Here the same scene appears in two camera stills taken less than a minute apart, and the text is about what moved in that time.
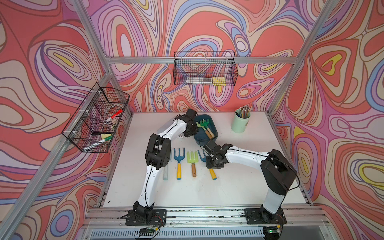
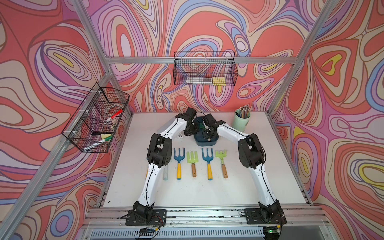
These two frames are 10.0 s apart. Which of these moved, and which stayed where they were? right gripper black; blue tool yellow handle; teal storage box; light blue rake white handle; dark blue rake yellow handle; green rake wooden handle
Moved: right gripper black; blue tool yellow handle
Stayed: light blue rake white handle; green rake wooden handle; teal storage box; dark blue rake yellow handle
